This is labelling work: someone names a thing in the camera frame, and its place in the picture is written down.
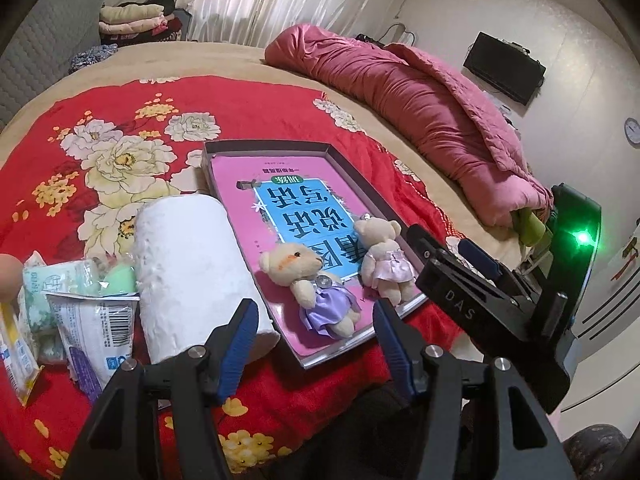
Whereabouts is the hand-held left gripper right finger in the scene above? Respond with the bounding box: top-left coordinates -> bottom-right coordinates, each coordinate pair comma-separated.
372,299 -> 576,480

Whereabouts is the blue patterned cloth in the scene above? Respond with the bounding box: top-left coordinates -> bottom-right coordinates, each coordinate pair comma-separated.
68,44 -> 120,73

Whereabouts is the teddy bear purple dress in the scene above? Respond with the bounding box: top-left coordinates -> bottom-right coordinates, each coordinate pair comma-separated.
259,242 -> 362,338

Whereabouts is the green patterned tissue pack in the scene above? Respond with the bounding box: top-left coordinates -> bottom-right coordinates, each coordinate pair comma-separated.
22,257 -> 101,333

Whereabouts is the beige bed sheet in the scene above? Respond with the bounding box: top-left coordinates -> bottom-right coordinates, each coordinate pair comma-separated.
0,40 -> 551,281

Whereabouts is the pink quilt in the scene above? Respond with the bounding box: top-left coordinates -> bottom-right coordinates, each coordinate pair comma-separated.
264,25 -> 556,228

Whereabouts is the white paper towel roll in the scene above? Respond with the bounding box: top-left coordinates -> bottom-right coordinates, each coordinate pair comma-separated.
132,194 -> 281,365

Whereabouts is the green cloth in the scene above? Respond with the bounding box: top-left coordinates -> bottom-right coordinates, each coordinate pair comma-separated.
515,207 -> 551,247

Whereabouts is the white cabinet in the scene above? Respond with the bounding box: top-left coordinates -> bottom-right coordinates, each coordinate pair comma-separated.
570,200 -> 640,411

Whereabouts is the teddy bear pink dress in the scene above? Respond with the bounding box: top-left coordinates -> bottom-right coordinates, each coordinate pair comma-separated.
354,215 -> 418,306

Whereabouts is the pink book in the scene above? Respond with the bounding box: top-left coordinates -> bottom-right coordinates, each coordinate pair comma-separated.
210,152 -> 416,361

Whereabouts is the white blue tissue pack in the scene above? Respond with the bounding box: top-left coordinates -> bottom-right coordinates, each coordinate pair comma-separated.
46,292 -> 141,402

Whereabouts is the grey quilted headboard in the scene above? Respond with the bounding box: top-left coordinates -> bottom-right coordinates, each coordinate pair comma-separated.
0,0 -> 108,133

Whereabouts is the grey shallow box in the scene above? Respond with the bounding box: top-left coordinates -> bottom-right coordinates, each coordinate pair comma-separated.
201,140 -> 431,370

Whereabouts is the black television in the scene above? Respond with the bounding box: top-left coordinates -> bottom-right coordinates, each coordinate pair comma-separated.
462,31 -> 547,107

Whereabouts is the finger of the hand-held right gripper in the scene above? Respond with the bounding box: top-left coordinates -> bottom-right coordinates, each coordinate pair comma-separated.
406,224 -> 536,342
457,239 -> 543,304

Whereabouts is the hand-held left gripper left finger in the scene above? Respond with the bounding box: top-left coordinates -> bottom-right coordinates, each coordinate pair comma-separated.
62,298 -> 261,480

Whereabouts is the yellow white tissue pack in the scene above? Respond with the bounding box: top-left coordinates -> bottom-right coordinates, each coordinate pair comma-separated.
0,301 -> 45,407

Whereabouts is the stack of folded clothes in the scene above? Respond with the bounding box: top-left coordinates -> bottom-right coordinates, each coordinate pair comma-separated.
98,0 -> 183,46

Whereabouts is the green sponge in bag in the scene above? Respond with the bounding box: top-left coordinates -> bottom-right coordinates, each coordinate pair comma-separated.
97,252 -> 140,297

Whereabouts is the red floral blanket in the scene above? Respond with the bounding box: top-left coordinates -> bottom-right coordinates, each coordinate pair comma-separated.
0,76 -> 481,480

